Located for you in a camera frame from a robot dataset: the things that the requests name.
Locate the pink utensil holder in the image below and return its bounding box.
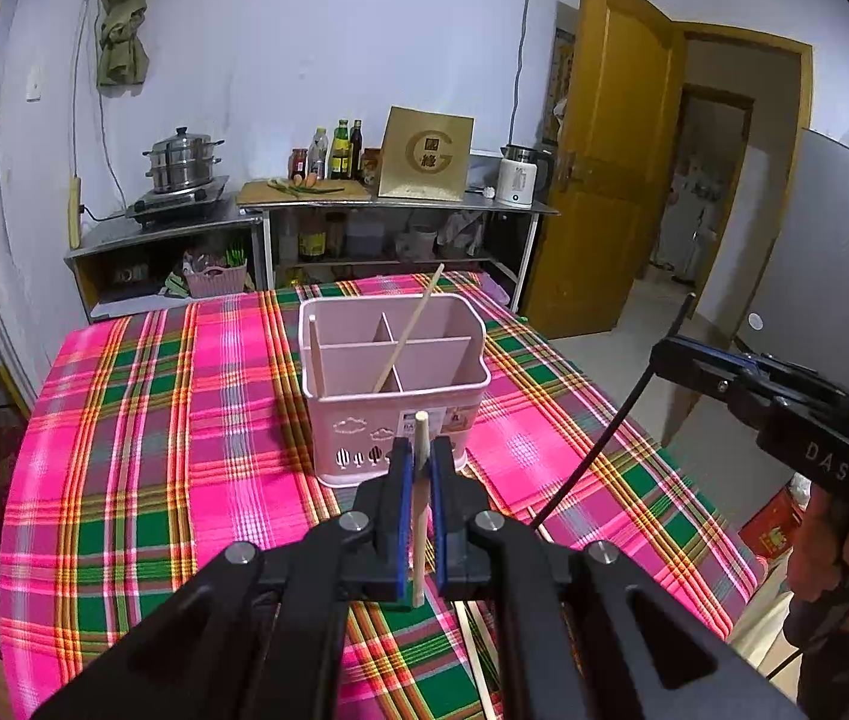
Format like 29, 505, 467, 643
298, 294, 490, 490

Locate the low metal table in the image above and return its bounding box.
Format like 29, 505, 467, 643
64, 201, 265, 325

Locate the plaid tablecloth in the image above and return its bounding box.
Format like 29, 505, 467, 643
0, 270, 768, 720

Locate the gold paper bag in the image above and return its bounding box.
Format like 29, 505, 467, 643
377, 106, 477, 202

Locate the wooden cutting board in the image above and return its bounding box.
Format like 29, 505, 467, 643
236, 178, 373, 204

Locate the wall poster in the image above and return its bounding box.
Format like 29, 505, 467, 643
548, 26, 577, 145

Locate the thin wall wire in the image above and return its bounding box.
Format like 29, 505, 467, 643
66, 0, 107, 182

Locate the black chopstick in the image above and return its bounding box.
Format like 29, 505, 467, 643
531, 292, 697, 531

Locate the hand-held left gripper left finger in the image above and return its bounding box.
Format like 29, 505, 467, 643
30, 435, 415, 720

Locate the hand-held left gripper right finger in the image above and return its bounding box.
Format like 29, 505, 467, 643
430, 435, 808, 720

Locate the tall metal shelf table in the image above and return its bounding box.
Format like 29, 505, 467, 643
236, 180, 562, 308

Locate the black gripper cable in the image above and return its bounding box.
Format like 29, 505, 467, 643
782, 581, 849, 670

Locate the yellow power strip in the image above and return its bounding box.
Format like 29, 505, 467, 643
67, 176, 85, 251

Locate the bottle with yellow label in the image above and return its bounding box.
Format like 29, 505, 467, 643
298, 211, 328, 263

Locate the grey wall cable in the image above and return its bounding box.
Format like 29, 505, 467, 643
509, 0, 535, 148

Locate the pink plastic basket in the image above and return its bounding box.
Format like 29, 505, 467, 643
183, 259, 249, 300

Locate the red box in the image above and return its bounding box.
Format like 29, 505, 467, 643
739, 487, 808, 560

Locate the white electric kettle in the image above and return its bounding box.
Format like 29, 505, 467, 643
496, 144, 555, 208

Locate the yellow wooden door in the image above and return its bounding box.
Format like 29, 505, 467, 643
520, 0, 685, 340

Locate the green hanging cloth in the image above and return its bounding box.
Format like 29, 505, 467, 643
96, 0, 150, 88

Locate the steel steamer pot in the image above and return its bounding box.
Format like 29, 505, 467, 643
142, 127, 225, 195

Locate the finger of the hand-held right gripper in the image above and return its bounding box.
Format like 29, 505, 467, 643
651, 336, 779, 430
681, 337, 849, 404

